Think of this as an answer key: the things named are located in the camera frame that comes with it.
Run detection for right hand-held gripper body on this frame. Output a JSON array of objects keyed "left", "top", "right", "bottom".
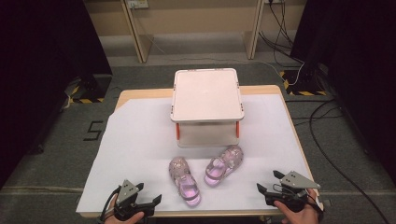
[{"left": 264, "top": 170, "right": 321, "bottom": 214}]

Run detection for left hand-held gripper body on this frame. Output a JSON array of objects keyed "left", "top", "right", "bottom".
[{"left": 110, "top": 179, "right": 157, "bottom": 222}]

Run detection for pink jelly sandal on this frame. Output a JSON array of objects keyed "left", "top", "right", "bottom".
[
  {"left": 204, "top": 144, "right": 245, "bottom": 188},
  {"left": 168, "top": 156, "right": 203, "bottom": 208}
]

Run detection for white shoe rack orange posts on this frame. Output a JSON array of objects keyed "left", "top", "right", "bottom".
[{"left": 169, "top": 67, "right": 246, "bottom": 148}]

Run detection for person's left hand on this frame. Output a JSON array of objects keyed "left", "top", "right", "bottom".
[{"left": 104, "top": 193, "right": 146, "bottom": 224}]

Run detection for person's right hand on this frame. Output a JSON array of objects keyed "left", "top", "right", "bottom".
[{"left": 274, "top": 188, "right": 321, "bottom": 224}]

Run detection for white paper sheet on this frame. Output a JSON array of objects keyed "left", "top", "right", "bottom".
[{"left": 75, "top": 93, "right": 314, "bottom": 216}]

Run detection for black yellow striped stand base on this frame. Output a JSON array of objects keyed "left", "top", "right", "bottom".
[
  {"left": 63, "top": 74, "right": 113, "bottom": 105},
  {"left": 278, "top": 69, "right": 329, "bottom": 97}
]

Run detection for black curtain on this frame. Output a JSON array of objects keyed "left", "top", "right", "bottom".
[
  {"left": 290, "top": 0, "right": 396, "bottom": 186},
  {"left": 0, "top": 0, "right": 113, "bottom": 189}
]

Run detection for beige wooden desk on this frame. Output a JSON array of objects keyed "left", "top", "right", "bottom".
[{"left": 83, "top": 0, "right": 307, "bottom": 64}]

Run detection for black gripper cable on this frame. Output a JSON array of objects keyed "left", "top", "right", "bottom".
[
  {"left": 306, "top": 193, "right": 325, "bottom": 222},
  {"left": 98, "top": 185, "right": 121, "bottom": 223}
]

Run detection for long black floor cable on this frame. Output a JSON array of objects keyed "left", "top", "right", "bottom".
[{"left": 284, "top": 97, "right": 390, "bottom": 224}]

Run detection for bundle of black cables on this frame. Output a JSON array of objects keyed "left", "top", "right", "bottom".
[{"left": 257, "top": 0, "right": 304, "bottom": 68}]

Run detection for white wall socket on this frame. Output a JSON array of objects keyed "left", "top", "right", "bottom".
[{"left": 127, "top": 0, "right": 149, "bottom": 9}]

